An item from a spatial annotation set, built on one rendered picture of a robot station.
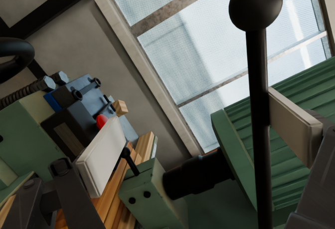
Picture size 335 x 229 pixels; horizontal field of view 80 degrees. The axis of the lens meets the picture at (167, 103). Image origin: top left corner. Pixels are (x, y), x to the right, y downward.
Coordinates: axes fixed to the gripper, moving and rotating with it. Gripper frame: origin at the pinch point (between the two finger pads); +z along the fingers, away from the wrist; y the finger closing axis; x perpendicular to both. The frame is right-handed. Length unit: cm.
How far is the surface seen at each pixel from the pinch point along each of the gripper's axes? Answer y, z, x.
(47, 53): -104, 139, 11
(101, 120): -13.1, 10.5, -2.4
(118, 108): -20.3, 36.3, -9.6
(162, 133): -32, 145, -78
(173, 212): -6.3, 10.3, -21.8
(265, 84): 6.3, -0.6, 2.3
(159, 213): -8.7, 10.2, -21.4
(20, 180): -25.2, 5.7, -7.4
